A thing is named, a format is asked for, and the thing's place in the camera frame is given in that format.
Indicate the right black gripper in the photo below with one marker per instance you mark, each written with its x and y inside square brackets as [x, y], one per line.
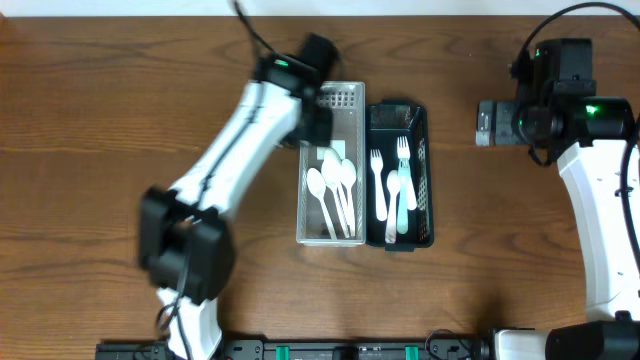
[500, 123]

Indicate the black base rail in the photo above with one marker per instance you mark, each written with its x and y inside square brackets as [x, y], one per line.
[447, 346]

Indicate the black perforated plastic basket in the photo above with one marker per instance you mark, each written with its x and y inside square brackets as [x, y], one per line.
[386, 123]

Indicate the clear perforated plastic basket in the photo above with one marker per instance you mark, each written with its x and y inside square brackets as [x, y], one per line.
[347, 102]

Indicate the white plastic fork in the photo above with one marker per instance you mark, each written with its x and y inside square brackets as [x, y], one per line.
[402, 214]
[378, 190]
[403, 152]

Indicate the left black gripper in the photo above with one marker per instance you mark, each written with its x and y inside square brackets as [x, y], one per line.
[316, 126]

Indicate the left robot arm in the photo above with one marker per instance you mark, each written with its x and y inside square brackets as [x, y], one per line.
[184, 236]

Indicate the white plastic spoon crossing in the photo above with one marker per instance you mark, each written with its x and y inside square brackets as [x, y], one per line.
[317, 187]

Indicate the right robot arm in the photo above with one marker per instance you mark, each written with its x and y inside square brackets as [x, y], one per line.
[558, 116]

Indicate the white plastic spoon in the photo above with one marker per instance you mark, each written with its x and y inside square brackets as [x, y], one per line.
[332, 154]
[330, 177]
[348, 180]
[393, 184]

